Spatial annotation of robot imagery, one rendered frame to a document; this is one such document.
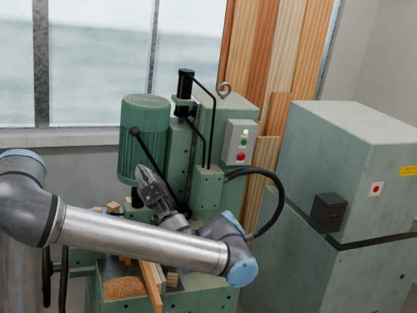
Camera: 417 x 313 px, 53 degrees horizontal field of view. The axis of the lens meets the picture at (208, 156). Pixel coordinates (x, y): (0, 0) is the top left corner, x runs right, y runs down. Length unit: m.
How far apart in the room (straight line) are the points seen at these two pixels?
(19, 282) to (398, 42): 3.20
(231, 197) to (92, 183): 1.66
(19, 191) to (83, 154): 2.12
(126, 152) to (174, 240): 0.58
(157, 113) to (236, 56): 1.63
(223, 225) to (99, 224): 0.39
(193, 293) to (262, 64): 1.92
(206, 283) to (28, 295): 0.78
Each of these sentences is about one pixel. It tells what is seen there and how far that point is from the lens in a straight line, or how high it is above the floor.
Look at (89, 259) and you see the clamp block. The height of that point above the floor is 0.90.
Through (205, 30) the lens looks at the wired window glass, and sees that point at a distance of 3.11.
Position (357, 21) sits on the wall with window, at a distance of 3.79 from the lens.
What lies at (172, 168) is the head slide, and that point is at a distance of 1.57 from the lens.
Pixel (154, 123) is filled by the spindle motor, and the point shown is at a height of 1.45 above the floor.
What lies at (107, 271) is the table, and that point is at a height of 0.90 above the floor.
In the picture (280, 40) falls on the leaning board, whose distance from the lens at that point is 3.19.
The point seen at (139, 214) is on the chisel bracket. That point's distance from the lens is 1.67.
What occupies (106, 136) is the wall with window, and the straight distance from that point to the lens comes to 2.95.
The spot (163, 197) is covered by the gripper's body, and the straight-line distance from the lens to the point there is 1.27.
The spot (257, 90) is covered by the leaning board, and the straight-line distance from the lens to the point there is 3.20.
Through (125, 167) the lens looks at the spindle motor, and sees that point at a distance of 1.54.
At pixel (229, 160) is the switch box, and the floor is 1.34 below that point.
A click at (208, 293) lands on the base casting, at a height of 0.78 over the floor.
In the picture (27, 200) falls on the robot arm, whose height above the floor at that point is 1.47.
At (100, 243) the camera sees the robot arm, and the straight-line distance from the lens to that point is 0.96.
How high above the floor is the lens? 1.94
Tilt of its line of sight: 23 degrees down
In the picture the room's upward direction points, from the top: 9 degrees clockwise
